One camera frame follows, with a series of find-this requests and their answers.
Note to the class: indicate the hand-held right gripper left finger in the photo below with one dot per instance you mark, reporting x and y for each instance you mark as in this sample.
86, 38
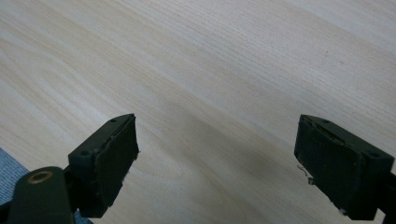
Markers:
106, 161

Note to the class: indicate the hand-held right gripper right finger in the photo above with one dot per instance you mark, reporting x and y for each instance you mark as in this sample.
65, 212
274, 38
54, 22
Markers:
339, 168

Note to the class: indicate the blue cloth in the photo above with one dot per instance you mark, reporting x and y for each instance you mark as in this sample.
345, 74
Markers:
11, 177

